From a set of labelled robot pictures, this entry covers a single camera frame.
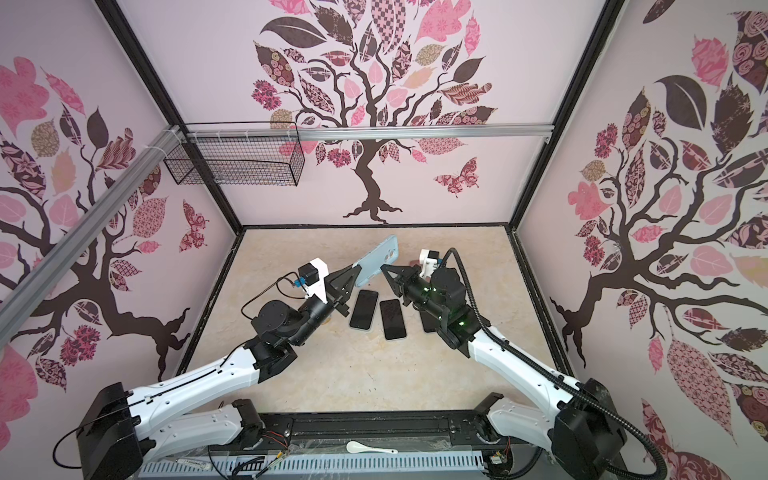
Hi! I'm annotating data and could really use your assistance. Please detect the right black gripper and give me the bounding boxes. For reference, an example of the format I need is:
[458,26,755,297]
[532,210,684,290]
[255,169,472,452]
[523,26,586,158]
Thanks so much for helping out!
[382,264,449,326]

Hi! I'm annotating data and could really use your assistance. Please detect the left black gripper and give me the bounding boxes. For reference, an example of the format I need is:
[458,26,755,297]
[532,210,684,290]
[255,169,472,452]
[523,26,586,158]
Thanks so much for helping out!
[289,263,361,347]

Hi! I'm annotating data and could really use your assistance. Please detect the light blue phone case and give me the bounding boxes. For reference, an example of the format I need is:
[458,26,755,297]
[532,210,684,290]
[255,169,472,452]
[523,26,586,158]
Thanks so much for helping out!
[354,235,399,288]

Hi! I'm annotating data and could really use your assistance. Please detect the black phone sideways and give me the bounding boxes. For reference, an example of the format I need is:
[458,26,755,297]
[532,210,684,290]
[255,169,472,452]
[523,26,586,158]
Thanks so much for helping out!
[379,299,407,341]

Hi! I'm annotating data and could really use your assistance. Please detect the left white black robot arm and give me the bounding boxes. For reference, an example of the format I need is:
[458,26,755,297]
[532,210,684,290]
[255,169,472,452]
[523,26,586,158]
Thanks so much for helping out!
[69,259,362,479]

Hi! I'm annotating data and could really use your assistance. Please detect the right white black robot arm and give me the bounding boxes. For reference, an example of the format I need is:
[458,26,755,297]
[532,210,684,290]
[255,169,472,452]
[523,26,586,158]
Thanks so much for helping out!
[382,265,627,479]

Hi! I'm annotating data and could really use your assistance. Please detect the white plastic spoon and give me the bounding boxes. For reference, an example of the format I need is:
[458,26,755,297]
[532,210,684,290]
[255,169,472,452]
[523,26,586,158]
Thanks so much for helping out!
[345,441,399,455]

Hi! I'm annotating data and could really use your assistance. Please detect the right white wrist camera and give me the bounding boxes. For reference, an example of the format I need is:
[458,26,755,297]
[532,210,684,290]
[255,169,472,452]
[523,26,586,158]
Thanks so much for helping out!
[418,249,442,279]

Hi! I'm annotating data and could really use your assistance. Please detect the black corrugated cable hose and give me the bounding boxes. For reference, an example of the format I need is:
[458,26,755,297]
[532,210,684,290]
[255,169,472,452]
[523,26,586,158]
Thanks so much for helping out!
[440,247,668,479]

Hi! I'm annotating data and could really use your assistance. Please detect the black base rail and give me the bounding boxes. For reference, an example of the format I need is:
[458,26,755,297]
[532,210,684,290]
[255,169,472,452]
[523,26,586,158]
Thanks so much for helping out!
[258,409,494,449]

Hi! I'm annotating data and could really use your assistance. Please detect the black wire basket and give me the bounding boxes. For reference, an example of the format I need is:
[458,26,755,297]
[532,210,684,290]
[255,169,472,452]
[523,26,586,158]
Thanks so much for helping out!
[164,120,305,187]

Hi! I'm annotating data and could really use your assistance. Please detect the white slotted cable duct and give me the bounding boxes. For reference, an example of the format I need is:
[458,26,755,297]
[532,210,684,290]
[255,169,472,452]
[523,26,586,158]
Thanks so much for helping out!
[135,451,485,479]

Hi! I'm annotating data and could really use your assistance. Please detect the grey aluminium rail back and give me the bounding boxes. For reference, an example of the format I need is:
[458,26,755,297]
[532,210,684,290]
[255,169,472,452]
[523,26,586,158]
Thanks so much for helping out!
[186,123,554,141]

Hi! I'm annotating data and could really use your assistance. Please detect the grey aluminium rail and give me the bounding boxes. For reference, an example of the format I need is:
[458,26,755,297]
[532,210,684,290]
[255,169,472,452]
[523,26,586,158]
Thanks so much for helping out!
[1,125,183,345]
[186,123,554,141]

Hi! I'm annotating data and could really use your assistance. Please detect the grey aluminium rail left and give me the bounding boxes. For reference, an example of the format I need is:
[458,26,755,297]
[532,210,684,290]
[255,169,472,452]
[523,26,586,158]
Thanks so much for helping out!
[1,125,183,345]

